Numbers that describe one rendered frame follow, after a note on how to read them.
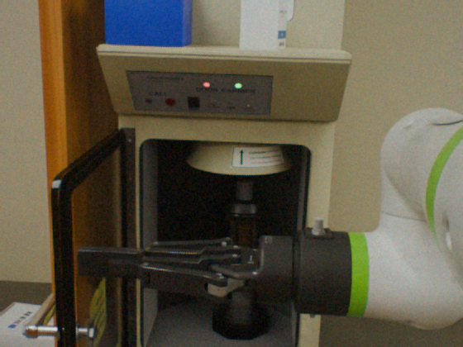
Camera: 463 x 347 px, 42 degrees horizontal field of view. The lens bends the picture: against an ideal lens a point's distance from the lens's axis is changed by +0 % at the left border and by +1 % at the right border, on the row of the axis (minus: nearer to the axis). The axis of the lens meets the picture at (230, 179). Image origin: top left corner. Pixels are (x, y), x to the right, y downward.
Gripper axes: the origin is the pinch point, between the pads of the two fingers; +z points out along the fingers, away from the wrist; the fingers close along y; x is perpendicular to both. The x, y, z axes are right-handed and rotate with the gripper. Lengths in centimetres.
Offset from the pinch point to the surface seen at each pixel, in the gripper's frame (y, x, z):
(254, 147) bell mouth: -29.1, -7.7, -15.4
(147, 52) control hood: -14.5, -22.3, -1.6
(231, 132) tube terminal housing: -26.0, -10.5, -12.0
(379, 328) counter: -52, 34, -43
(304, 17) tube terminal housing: -26.0, -27.2, -21.7
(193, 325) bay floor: -35.2, 26.3, -5.8
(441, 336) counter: -50, 34, -54
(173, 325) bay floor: -34.6, 26.3, -2.4
